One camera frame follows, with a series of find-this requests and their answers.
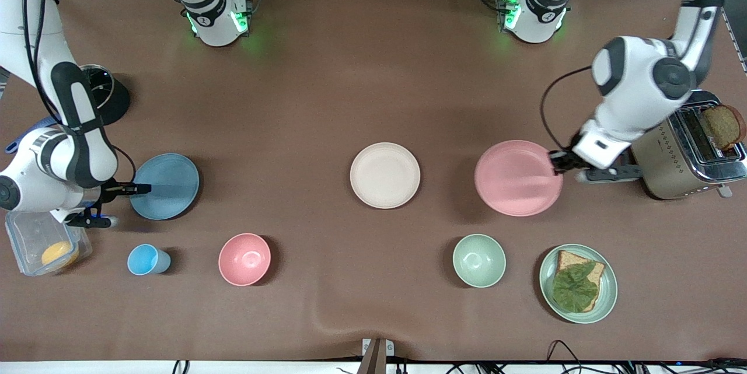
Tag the beige plate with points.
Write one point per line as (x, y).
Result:
(385, 175)

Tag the brown bread slice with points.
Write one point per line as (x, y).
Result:
(569, 258)

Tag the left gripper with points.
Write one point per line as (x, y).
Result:
(564, 161)

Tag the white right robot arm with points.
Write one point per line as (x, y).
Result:
(76, 152)

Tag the yellow round food piece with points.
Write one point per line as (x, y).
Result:
(59, 254)

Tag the metal mount bracket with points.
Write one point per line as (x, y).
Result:
(377, 356)

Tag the beige metal toaster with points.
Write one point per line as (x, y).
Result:
(671, 164)

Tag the green bowl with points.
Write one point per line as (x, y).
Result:
(479, 261)

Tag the green lettuce leaf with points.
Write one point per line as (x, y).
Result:
(575, 287)

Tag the pink bowl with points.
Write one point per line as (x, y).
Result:
(245, 259)

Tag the clear plastic food container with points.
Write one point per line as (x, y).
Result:
(29, 245)

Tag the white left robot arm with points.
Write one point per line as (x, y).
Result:
(642, 70)

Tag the brown table mat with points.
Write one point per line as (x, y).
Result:
(350, 70)

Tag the blue cup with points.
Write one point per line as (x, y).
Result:
(146, 259)

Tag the pink plate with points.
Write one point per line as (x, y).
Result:
(513, 181)

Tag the glass lid blue knob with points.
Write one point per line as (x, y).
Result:
(100, 85)

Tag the brown toast slice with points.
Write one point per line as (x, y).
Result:
(723, 128)

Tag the green plate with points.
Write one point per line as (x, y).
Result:
(607, 295)

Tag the blue plate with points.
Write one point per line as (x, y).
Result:
(172, 202)

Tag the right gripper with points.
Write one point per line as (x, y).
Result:
(108, 190)

